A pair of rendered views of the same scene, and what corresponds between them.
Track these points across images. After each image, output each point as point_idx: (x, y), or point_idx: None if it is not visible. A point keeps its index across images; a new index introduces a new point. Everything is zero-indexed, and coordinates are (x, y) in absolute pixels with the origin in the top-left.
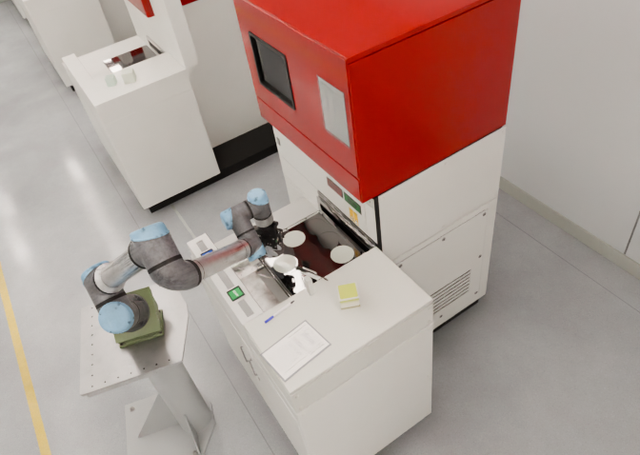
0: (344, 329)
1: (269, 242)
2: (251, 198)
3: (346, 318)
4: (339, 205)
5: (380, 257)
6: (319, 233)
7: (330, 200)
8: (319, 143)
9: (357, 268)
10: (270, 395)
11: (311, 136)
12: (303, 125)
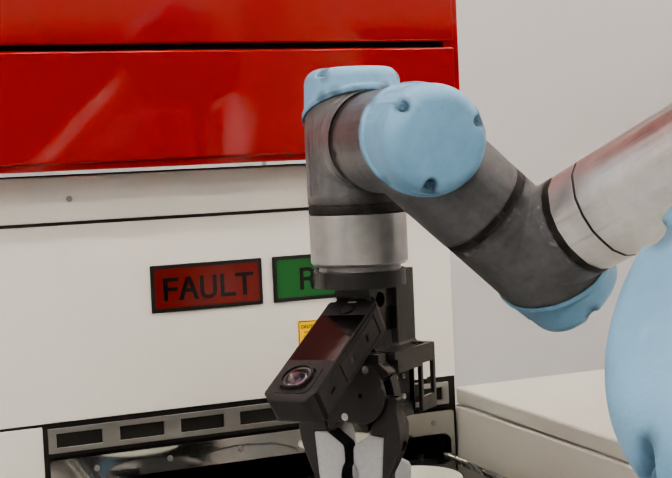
0: None
1: (416, 365)
2: (383, 66)
3: None
4: (226, 373)
5: (514, 384)
6: None
7: (151, 408)
8: (225, 17)
9: (557, 400)
10: None
11: (171, 14)
12: None
